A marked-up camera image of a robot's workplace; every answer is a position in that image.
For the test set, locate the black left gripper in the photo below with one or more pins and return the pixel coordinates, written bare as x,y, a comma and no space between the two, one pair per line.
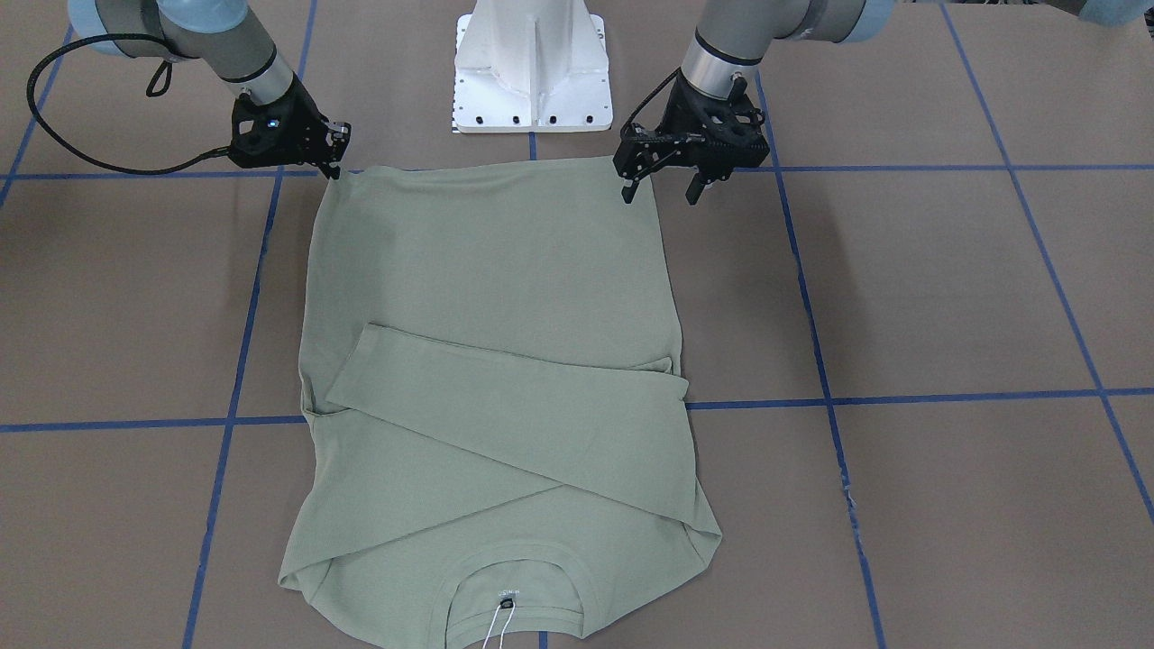
668,115

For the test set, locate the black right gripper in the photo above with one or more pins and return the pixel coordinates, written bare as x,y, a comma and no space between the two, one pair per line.
304,121

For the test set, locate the olive green long-sleeve shirt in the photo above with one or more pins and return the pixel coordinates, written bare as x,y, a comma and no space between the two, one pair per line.
491,372

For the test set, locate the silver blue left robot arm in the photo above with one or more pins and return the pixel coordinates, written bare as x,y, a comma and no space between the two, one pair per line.
734,37

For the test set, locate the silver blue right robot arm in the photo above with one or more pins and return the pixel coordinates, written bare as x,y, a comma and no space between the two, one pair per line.
227,35

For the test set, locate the white camera stand column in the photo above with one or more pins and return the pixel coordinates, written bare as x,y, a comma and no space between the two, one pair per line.
531,67

